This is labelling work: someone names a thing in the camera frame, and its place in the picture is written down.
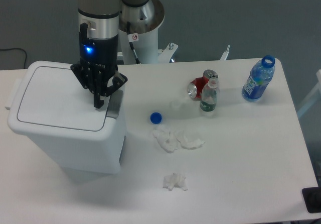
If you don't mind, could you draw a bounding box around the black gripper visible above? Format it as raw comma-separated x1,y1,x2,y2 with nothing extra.
70,23,128,108

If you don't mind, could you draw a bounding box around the white trash can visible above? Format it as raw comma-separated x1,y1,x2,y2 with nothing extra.
8,61,127,174

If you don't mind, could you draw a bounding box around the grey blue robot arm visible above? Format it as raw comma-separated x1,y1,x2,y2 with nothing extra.
71,0,165,108

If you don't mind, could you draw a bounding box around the blue bottle cap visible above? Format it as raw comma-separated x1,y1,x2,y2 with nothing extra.
149,112,163,125

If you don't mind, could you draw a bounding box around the clear white bottle cap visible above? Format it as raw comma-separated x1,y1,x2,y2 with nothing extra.
170,99,184,109

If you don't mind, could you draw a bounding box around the crushed red soda can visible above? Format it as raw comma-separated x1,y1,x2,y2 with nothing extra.
187,69,218,100

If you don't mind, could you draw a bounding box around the large crumpled white tissue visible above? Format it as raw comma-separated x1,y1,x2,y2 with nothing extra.
152,125,205,153

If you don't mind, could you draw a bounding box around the clear green-label bottle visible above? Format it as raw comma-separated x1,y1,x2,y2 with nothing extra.
200,77,220,112

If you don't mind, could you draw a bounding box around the small crumpled white tissue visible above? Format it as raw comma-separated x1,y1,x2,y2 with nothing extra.
163,173,188,191

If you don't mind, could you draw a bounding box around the blue plastic bottle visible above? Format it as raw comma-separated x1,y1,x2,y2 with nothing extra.
242,55,275,102

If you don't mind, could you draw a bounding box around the black device at edge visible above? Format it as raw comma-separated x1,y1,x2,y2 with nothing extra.
302,187,320,213

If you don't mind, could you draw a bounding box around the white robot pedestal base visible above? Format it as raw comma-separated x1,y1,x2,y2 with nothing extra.
116,30,231,67

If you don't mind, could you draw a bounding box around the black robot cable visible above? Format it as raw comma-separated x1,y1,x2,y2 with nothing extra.
126,22,141,64

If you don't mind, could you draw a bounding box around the black floor cable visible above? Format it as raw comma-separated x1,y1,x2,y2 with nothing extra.
0,48,28,70

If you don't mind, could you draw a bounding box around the white frame at right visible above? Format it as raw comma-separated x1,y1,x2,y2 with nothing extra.
296,69,320,119

